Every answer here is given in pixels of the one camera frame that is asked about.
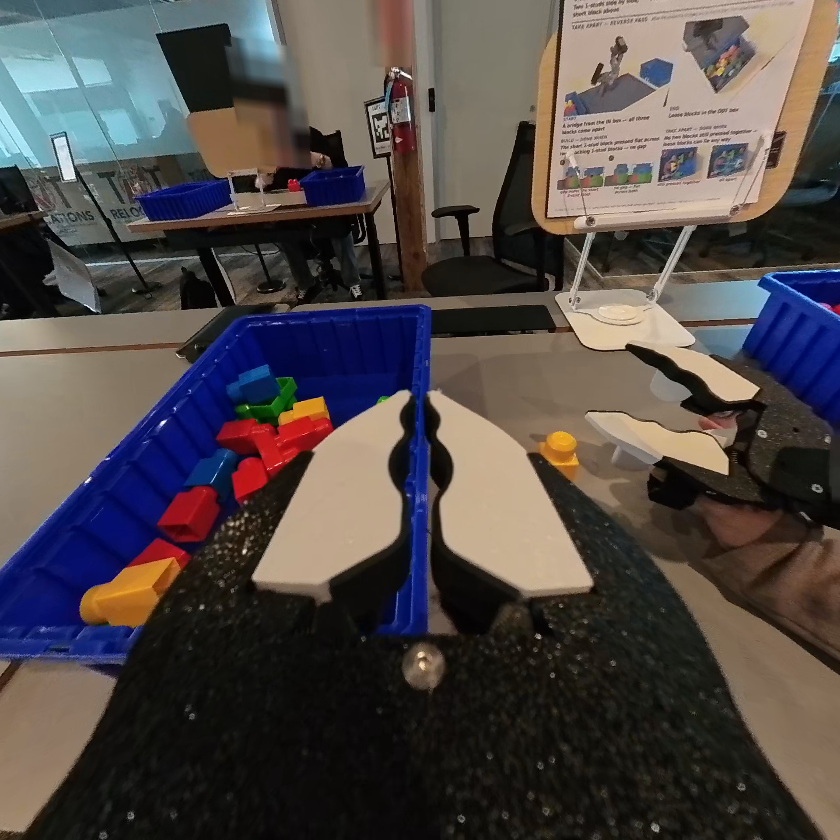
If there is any black flat pad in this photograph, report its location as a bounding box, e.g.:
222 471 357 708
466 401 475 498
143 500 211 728
430 305 559 337

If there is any white board stand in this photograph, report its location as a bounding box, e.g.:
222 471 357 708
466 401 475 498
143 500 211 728
554 220 698 350

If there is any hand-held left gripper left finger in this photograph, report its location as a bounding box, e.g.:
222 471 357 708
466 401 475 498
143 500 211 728
251 390 417 636

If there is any black and white tag sign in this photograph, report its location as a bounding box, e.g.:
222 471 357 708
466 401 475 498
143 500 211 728
363 97 395 160

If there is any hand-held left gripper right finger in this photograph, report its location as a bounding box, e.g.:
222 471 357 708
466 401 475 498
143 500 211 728
425 390 595 636

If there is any white paper sheet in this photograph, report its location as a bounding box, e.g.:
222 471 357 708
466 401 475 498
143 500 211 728
47 239 104 315

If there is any black flat device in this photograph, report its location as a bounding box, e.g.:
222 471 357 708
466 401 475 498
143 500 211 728
175 314 227 363

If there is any wooden office table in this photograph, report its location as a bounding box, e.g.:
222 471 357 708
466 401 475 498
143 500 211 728
125 180 392 308

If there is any black office chair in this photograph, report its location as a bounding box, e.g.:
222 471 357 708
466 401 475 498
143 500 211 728
420 120 567 298

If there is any red fire extinguisher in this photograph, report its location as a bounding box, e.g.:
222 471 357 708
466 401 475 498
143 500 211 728
386 66 417 156

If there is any black rectangular panel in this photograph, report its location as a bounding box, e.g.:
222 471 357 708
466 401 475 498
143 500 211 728
156 25 232 118

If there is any pile of coloured mega blocks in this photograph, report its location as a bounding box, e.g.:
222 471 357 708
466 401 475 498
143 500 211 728
79 364 391 627

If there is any wooden board with instruction poster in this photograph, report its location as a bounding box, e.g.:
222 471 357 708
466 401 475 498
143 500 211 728
530 0 838 238

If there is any clear acrylic stand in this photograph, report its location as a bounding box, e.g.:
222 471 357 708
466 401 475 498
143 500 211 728
226 167 284 212

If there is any black backpack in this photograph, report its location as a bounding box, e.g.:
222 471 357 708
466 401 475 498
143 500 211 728
178 266 219 311

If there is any blue plastic bin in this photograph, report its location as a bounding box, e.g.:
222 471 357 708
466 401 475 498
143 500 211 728
0 304 434 665
299 164 367 208
740 269 840 429
134 180 232 223

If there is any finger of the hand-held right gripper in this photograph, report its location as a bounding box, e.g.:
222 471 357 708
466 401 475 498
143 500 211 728
583 410 734 479
625 341 763 413

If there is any person's right forearm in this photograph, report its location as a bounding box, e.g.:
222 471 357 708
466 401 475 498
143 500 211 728
715 518 840 666

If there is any wooden post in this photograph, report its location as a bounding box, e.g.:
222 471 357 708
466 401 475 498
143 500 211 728
375 0 432 294

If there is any yellow mega block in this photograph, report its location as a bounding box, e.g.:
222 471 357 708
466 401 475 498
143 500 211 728
539 430 581 484

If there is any person's right hand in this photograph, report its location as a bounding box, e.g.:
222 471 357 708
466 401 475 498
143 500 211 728
697 500 799 553

